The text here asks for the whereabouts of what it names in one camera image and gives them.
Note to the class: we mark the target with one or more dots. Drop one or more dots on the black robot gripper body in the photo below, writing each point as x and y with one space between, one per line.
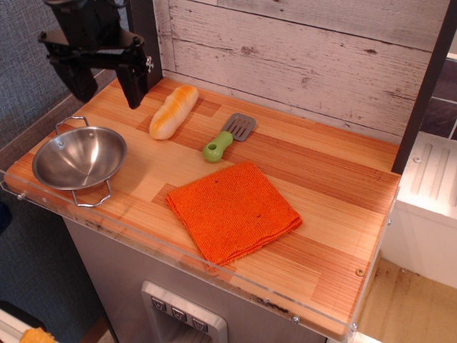
94 27

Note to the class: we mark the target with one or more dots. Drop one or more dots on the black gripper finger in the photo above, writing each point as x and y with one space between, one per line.
77 77
134 83

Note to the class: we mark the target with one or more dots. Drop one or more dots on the stainless steel two-handled pot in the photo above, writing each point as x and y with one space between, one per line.
80 156

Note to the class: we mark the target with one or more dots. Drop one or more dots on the clear acrylic counter guard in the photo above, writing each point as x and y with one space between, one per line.
319 287

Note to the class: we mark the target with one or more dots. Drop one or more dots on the toy bread loaf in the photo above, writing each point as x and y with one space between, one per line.
172 113

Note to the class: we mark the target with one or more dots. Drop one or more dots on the folded orange cloth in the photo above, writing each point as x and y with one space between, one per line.
233 212

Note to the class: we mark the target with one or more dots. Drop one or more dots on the grey toy fridge cabinet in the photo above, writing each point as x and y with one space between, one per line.
118 272

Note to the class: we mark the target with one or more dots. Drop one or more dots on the silver dispenser button panel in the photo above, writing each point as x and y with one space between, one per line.
178 316

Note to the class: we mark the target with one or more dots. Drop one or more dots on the yellow object bottom left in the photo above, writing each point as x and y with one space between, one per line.
36 335

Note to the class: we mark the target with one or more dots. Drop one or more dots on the dark left shelf post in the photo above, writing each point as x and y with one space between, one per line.
142 21

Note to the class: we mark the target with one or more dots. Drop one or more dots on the dark shelf post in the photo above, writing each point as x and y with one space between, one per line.
142 21
437 60

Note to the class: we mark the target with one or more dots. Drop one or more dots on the green-handled grey toy spatula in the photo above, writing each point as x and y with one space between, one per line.
237 128

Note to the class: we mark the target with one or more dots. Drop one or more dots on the dark right shelf post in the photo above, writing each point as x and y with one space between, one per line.
437 60

